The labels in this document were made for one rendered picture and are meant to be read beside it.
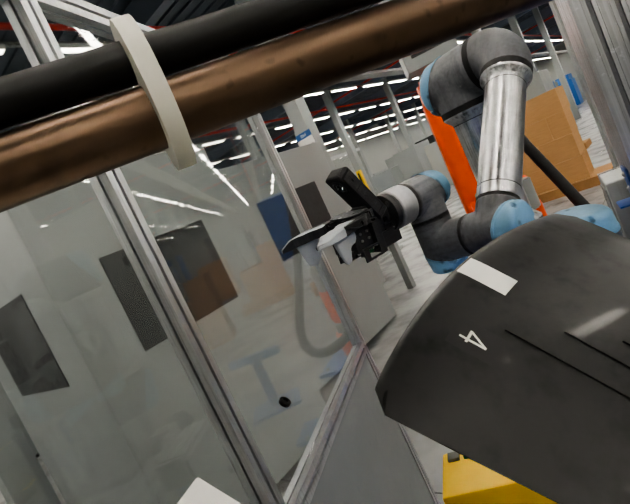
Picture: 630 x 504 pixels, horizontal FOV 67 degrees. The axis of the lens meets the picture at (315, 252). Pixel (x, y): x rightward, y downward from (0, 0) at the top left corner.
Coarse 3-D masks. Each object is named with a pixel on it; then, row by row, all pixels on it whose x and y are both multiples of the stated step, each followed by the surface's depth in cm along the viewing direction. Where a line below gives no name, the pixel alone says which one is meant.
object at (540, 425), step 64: (512, 256) 30; (576, 256) 30; (448, 320) 26; (512, 320) 26; (576, 320) 26; (384, 384) 24; (448, 384) 24; (512, 384) 24; (576, 384) 24; (512, 448) 22; (576, 448) 22
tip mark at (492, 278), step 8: (464, 264) 30; (472, 264) 30; (480, 264) 30; (464, 272) 29; (472, 272) 29; (480, 272) 29; (488, 272) 29; (496, 272) 29; (480, 280) 29; (488, 280) 29; (496, 280) 29; (504, 280) 29; (512, 280) 29; (496, 288) 28; (504, 288) 28
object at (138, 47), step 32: (256, 0) 11; (288, 0) 11; (320, 0) 11; (352, 0) 12; (128, 32) 9; (160, 32) 10; (192, 32) 10; (224, 32) 10; (256, 32) 11; (288, 32) 11; (64, 64) 10; (96, 64) 10; (128, 64) 10; (160, 64) 10; (192, 64) 11; (0, 96) 9; (32, 96) 9; (64, 96) 10; (96, 96) 10; (160, 96) 9; (0, 128) 9; (192, 160) 10
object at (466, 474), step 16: (448, 464) 70; (464, 464) 69; (480, 464) 67; (448, 480) 67; (464, 480) 66; (480, 480) 64; (496, 480) 63; (448, 496) 64; (464, 496) 63; (480, 496) 63; (496, 496) 62; (512, 496) 61; (528, 496) 61
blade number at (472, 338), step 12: (456, 324) 26; (468, 324) 26; (456, 336) 26; (468, 336) 26; (480, 336) 26; (492, 336) 26; (468, 348) 25; (480, 348) 25; (492, 348) 25; (492, 360) 25
